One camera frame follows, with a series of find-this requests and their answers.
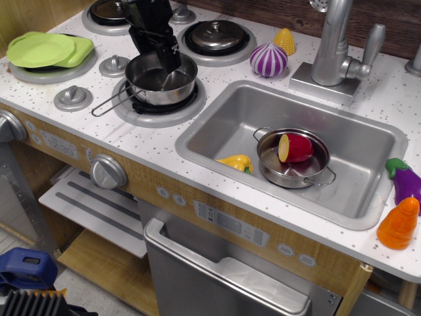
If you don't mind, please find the black ribbed heat sink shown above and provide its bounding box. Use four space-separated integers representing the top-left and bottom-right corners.
1 290 77 316

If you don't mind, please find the stove burner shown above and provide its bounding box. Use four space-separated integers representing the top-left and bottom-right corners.
112 79 206 128
177 20 257 67
7 48 97 84
82 1 130 36

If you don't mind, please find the grey fixture right edge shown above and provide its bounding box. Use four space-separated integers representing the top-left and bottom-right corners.
405 49 421 78

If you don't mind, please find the yellow toy bell pepper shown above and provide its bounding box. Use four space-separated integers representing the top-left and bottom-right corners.
216 154 253 174

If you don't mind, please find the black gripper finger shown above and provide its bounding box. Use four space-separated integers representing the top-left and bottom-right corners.
155 36 182 74
129 27 156 55

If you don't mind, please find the large grey oven knob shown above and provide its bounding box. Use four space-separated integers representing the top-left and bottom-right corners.
89 154 128 190

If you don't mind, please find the white oven rack shelf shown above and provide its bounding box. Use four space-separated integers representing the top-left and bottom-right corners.
39 167 147 258

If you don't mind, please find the front right stove burner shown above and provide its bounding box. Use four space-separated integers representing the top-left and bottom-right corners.
112 79 206 128

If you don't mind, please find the grey sink basin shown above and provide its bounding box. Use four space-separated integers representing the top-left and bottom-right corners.
176 80 409 230

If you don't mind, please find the steel pot lid left burner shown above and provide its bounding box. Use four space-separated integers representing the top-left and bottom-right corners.
90 0 126 21

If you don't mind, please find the back right stove burner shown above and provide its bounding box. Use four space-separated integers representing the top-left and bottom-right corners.
177 20 257 67

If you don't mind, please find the grey oven knob left edge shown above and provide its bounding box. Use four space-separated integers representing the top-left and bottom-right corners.
0 109 28 143

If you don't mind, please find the front left stove burner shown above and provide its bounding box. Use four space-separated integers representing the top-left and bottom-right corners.
7 48 97 84

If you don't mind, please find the steel pot lid burner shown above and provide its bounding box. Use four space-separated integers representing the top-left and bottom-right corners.
90 0 126 21
189 20 246 51

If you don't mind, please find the square green plastic plate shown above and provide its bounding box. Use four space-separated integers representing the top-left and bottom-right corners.
8 32 94 68

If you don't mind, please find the silver dishwasher door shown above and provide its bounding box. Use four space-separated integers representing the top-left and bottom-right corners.
144 218 342 315

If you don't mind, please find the red toy apple half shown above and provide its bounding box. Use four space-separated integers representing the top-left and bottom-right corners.
278 133 314 163

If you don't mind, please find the grey stovetop knob back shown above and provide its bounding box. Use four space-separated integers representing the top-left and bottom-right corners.
170 4 196 25

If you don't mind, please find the yellow toy corn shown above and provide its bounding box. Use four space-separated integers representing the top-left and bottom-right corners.
273 28 295 56

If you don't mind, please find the purple toy eggplant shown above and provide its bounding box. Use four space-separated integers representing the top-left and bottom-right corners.
385 158 420 205

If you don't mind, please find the grey oven door left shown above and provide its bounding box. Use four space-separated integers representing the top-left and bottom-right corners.
1 143 59 258

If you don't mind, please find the round green plastic plate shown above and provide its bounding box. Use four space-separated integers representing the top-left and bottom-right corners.
7 34 75 68

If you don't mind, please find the grey stovetop knob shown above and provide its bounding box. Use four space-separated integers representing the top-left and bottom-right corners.
170 4 196 25
99 55 130 78
53 86 93 112

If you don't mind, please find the steel saucepan with wire handle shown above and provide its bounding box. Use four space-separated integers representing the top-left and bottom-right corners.
91 52 198 117

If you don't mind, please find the steel pot lid right burner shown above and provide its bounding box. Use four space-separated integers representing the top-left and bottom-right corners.
189 20 246 51

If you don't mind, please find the purple white toy onion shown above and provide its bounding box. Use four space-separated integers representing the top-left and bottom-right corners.
249 42 288 78

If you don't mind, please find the silver toy faucet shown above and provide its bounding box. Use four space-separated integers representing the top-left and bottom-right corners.
289 0 385 106

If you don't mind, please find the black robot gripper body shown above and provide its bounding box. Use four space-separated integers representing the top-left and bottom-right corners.
122 0 173 43

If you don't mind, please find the back left stove burner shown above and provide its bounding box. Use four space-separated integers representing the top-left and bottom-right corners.
82 1 130 36

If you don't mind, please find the grey stovetop knob front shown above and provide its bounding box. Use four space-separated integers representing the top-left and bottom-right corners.
53 86 93 112

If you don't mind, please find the grey stovetop knob middle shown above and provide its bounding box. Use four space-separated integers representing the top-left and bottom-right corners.
99 55 130 78

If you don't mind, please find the blue clamp tool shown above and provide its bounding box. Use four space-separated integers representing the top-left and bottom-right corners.
1 248 59 293

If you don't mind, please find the small steel two-handled pot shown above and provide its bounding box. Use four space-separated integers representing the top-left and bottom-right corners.
253 127 337 189

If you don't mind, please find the orange toy carrot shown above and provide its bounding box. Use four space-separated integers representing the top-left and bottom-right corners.
376 197 420 250

